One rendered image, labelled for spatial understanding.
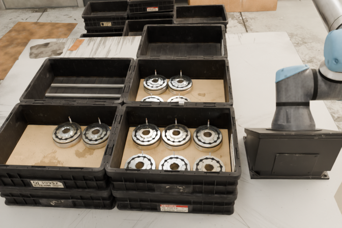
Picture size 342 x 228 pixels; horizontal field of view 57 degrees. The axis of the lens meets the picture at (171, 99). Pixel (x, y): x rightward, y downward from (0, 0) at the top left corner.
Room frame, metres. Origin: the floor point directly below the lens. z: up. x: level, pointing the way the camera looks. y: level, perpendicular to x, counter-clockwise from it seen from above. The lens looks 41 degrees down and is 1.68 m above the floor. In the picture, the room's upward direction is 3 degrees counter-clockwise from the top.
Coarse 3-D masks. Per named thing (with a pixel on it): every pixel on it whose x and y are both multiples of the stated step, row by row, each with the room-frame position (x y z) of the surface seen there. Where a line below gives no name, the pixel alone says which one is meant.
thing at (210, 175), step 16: (112, 144) 0.67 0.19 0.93; (112, 176) 0.56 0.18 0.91; (128, 176) 0.56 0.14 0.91; (144, 176) 0.55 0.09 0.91; (160, 176) 0.55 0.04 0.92; (176, 176) 0.54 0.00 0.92; (192, 176) 0.54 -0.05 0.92; (208, 176) 0.53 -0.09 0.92; (224, 176) 0.53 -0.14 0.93; (240, 176) 0.53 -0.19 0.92
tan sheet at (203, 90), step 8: (168, 80) 1.11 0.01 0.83; (192, 80) 1.10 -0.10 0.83; (200, 80) 1.10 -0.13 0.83; (208, 80) 1.10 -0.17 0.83; (216, 80) 1.10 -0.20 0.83; (192, 88) 1.05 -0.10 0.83; (200, 88) 1.05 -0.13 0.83; (208, 88) 1.05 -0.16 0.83; (216, 88) 1.04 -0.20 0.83; (144, 96) 1.02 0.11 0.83; (160, 96) 1.01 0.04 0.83; (168, 96) 1.01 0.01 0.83; (184, 96) 1.00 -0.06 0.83; (192, 96) 1.00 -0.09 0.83; (200, 96) 1.00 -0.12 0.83; (208, 96) 0.99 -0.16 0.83; (216, 96) 0.99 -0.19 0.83
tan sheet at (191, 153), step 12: (192, 132) 0.79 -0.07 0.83; (132, 144) 0.75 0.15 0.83; (192, 144) 0.74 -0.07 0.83; (228, 144) 0.73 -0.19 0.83; (156, 156) 0.69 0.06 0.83; (192, 156) 0.68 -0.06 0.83; (216, 156) 0.68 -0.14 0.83; (228, 156) 0.68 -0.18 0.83; (156, 168) 0.64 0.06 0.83; (228, 168) 0.63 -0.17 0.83
